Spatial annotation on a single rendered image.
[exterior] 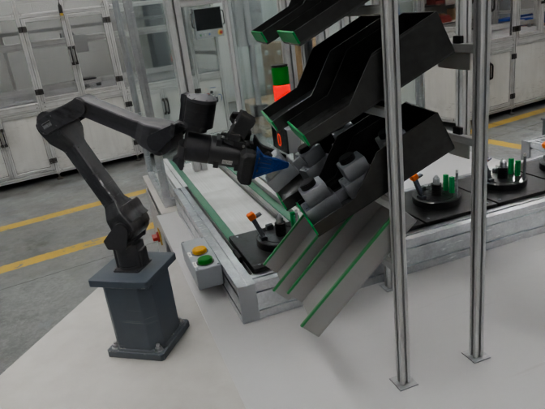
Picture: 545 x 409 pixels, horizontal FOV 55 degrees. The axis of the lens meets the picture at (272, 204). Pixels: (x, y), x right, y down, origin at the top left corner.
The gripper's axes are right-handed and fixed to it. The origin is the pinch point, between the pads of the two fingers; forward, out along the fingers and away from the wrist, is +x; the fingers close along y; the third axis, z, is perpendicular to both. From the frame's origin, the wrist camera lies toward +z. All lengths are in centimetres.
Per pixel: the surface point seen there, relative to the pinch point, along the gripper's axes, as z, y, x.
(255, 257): -33.2, 19.9, 3.8
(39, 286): -181, 220, -108
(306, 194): -1.0, -14.8, 5.5
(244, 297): -37.2, 6.9, 1.2
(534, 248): -21, 23, 80
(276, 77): 9, 50, 4
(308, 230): -17.9, 7.2, 12.8
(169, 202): -56, 101, -23
